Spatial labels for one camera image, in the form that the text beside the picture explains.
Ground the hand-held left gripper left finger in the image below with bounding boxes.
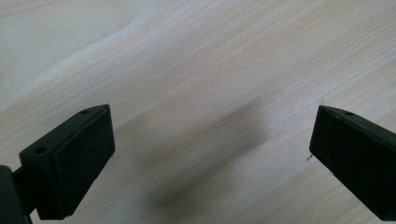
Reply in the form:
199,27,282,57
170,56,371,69
18,104,116,221

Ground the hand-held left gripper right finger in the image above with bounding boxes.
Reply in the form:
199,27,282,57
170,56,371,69
308,105,396,222

